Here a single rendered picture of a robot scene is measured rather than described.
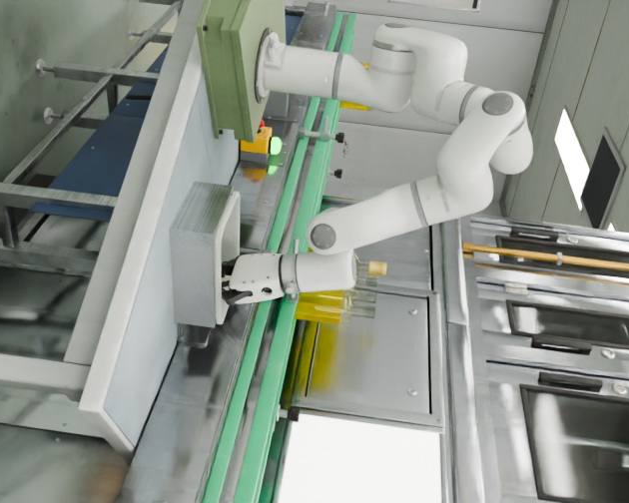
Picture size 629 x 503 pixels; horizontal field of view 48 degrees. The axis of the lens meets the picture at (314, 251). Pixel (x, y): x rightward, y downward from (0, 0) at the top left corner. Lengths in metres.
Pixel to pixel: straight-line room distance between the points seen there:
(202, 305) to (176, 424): 0.23
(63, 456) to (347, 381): 0.62
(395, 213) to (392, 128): 6.71
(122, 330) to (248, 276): 0.31
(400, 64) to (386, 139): 6.56
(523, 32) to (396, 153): 1.83
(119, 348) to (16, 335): 0.75
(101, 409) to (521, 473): 0.91
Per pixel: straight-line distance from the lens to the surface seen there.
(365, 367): 1.67
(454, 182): 1.19
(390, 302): 1.86
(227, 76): 1.39
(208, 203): 1.33
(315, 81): 1.46
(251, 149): 1.83
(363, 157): 8.11
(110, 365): 1.09
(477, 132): 1.22
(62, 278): 1.97
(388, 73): 1.44
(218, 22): 1.34
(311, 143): 2.00
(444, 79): 1.38
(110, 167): 1.87
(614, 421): 1.80
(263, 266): 1.33
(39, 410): 1.65
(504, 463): 1.62
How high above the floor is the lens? 1.07
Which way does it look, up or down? 3 degrees down
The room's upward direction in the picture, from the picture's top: 97 degrees clockwise
